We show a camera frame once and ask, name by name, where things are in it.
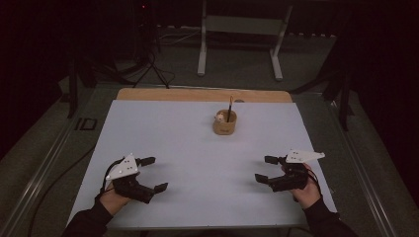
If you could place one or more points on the white board mat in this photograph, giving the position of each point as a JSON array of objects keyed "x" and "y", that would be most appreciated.
[{"x": 197, "y": 158}]

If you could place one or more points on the black metal stand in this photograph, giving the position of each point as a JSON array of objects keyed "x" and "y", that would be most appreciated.
[{"x": 344, "y": 105}]

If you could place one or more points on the person's right hand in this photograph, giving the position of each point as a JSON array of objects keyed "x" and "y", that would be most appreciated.
[{"x": 308, "y": 196}]

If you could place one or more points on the white metal stand frame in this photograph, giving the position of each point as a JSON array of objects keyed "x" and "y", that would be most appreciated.
[{"x": 243, "y": 24}]

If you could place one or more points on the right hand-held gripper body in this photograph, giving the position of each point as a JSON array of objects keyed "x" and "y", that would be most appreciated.
[{"x": 291, "y": 177}]

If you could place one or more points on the black tripod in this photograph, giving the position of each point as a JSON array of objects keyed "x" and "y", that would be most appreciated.
[{"x": 152, "y": 65}]

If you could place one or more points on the metal floor rail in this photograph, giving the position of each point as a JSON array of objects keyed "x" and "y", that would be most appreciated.
[
  {"x": 36, "y": 184},
  {"x": 365, "y": 184}
]

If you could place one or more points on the person's left hand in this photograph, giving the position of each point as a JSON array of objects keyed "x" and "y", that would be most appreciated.
[{"x": 113, "y": 202}]

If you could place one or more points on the small white figurine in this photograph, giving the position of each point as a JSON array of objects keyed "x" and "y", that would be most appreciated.
[{"x": 220, "y": 117}]

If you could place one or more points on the wooden pen holder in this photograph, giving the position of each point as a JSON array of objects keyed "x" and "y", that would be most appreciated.
[{"x": 224, "y": 127}]

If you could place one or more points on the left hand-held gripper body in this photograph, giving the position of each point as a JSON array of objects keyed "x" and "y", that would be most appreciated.
[{"x": 131, "y": 187}]

